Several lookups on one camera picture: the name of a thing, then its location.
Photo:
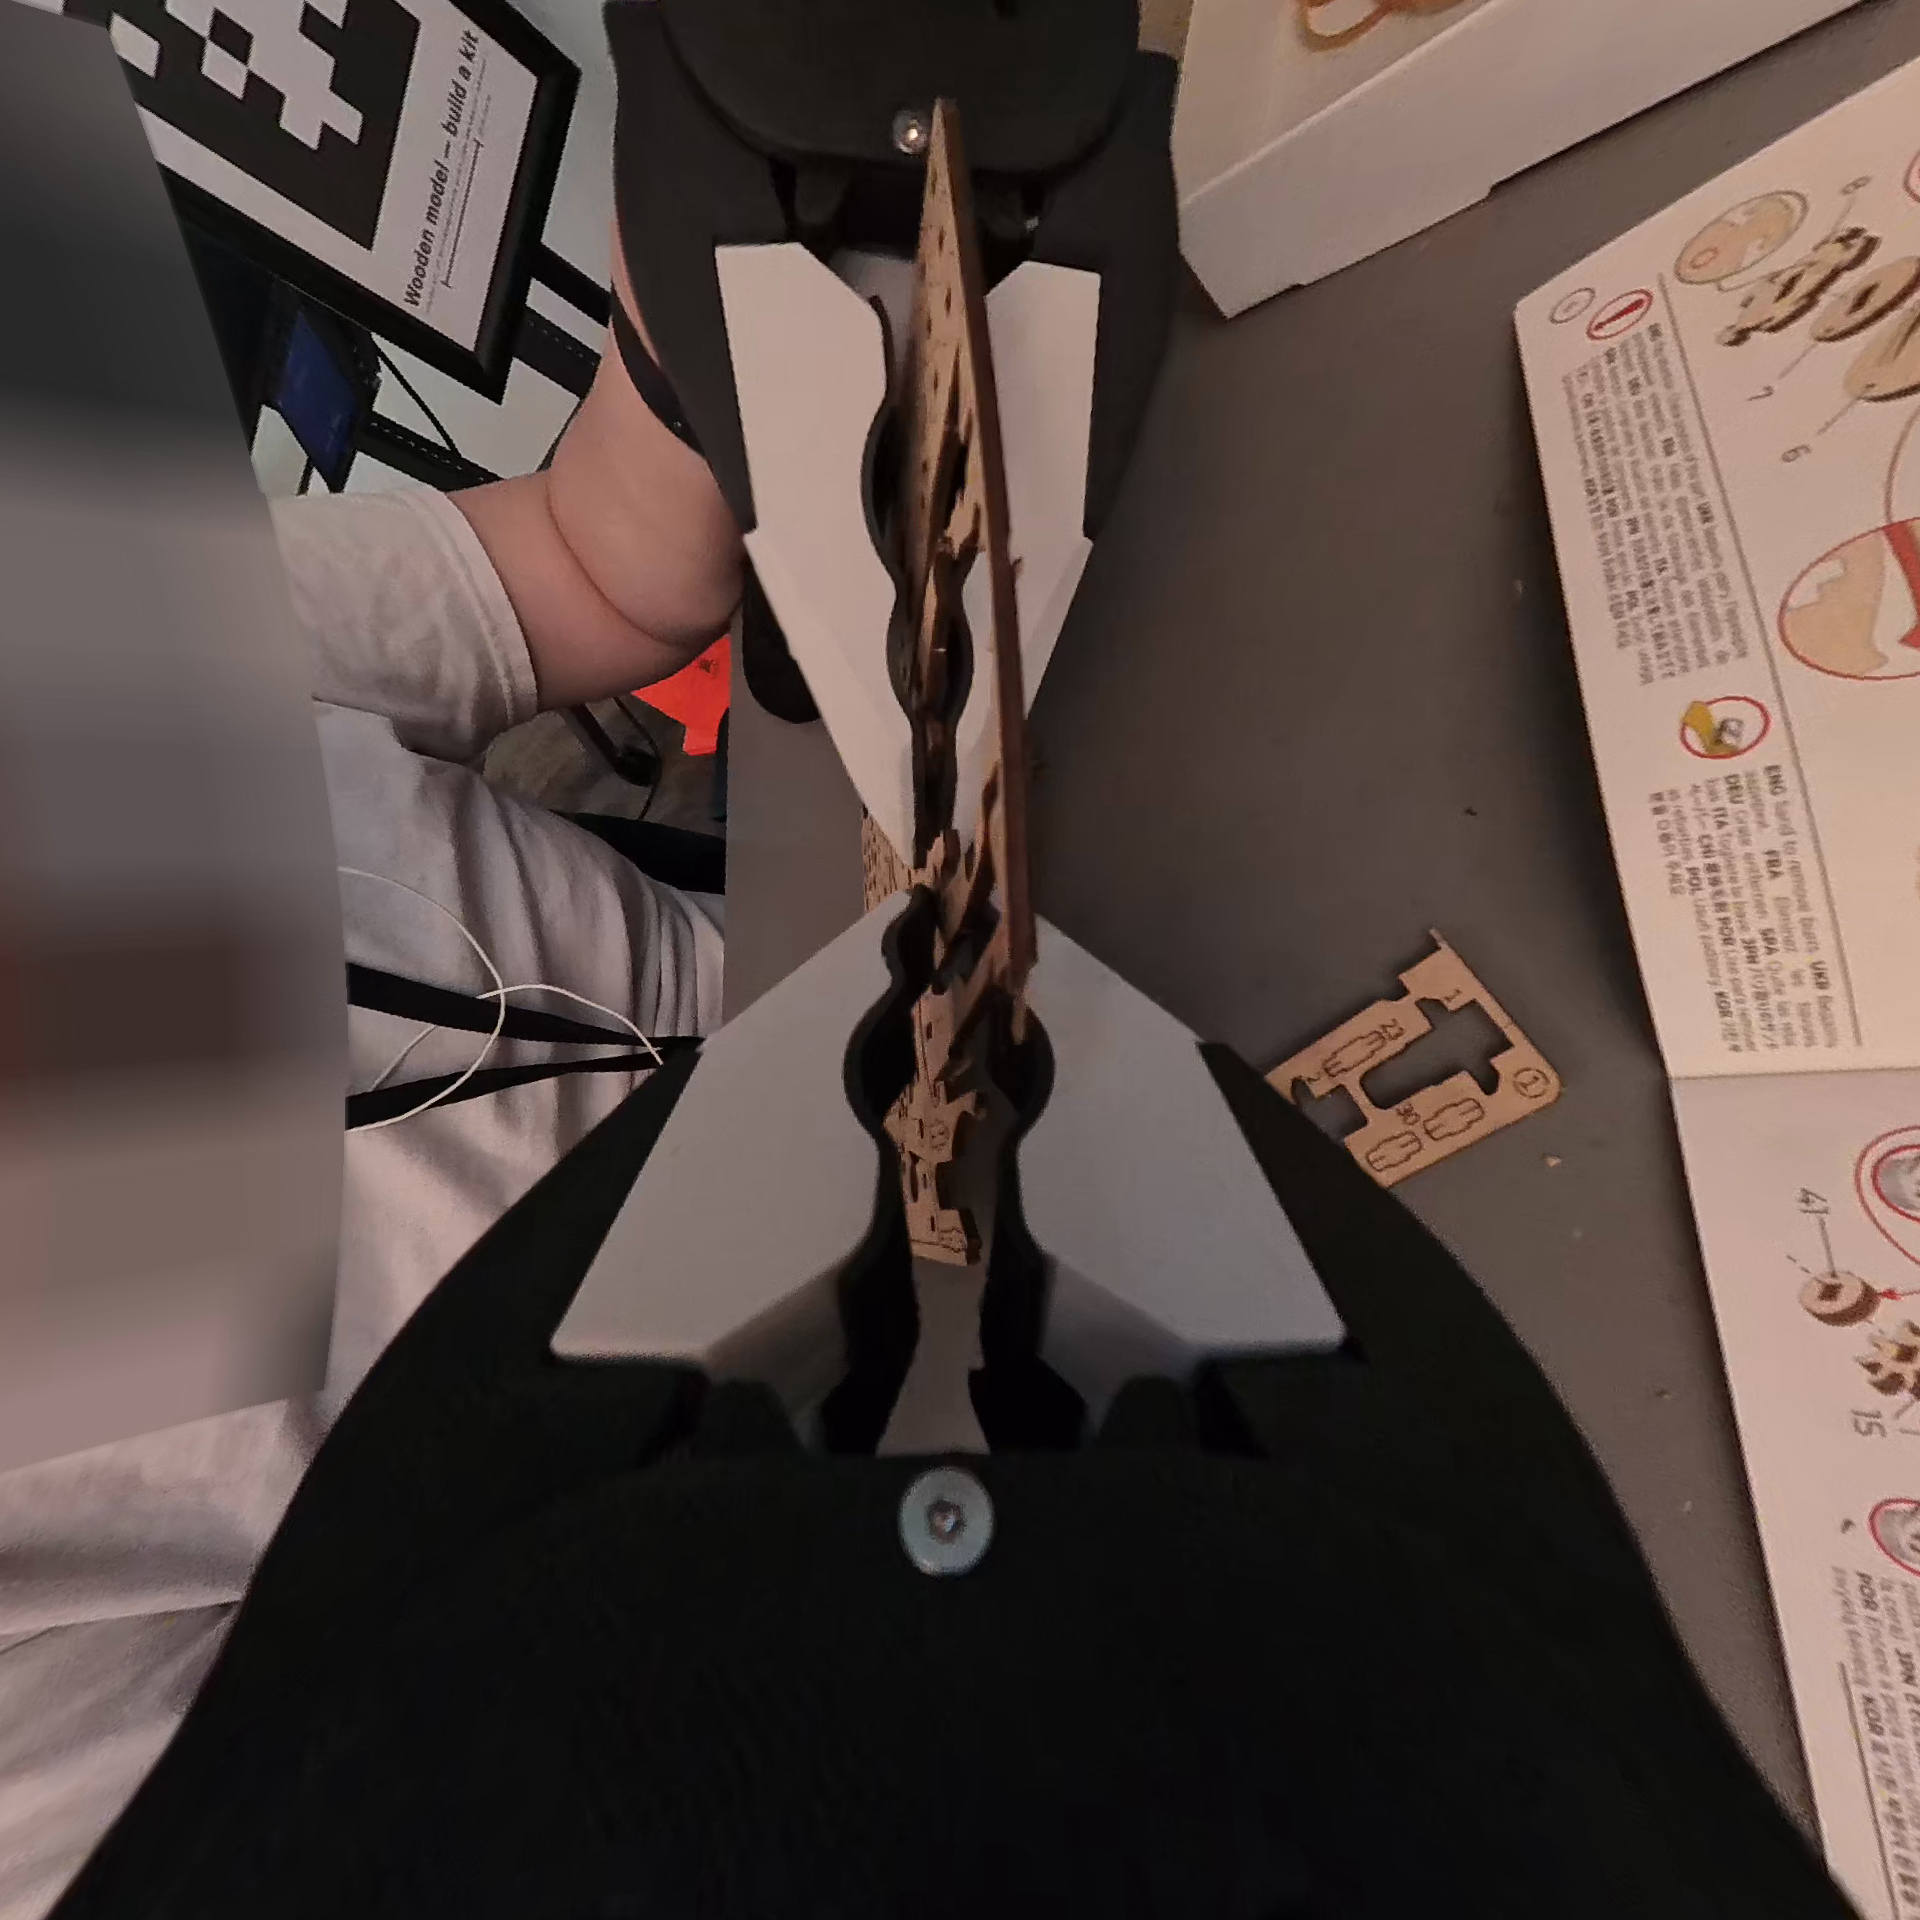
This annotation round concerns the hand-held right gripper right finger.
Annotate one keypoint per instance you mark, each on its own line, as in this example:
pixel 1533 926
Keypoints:
pixel 1171 1201

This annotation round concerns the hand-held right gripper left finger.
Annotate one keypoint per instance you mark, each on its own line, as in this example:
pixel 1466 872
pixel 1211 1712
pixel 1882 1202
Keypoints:
pixel 734 1201

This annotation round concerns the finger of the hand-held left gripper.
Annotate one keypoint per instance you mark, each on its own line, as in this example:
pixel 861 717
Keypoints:
pixel 1049 421
pixel 795 452

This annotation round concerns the wooden sheet with round parts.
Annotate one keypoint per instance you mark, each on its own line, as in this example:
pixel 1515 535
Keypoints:
pixel 996 676

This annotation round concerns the wooden sheet with large gear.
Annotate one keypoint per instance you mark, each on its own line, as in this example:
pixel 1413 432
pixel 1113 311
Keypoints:
pixel 884 863

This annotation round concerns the person's left forearm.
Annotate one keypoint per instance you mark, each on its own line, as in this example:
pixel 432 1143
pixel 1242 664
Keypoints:
pixel 628 556

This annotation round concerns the orange red object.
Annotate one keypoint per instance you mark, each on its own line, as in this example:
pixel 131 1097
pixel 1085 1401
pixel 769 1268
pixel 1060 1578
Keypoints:
pixel 690 720

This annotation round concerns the black framed marker sign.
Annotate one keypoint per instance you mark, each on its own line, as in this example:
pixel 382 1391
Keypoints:
pixel 451 182

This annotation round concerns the white cardboard box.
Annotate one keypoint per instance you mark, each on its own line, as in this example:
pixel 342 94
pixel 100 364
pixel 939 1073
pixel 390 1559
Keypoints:
pixel 1349 196

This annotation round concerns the blue box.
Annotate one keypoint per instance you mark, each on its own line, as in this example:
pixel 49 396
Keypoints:
pixel 316 383

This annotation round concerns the pile of thin rings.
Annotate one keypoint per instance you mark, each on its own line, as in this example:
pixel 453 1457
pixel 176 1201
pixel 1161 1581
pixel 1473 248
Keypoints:
pixel 1336 23

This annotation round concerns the open instruction booklet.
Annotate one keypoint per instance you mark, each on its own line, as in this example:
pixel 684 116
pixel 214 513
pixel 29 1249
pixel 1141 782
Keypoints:
pixel 1650 599

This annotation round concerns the small wooden frame offcut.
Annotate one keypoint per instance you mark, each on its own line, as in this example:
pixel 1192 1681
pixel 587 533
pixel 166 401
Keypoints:
pixel 1464 991

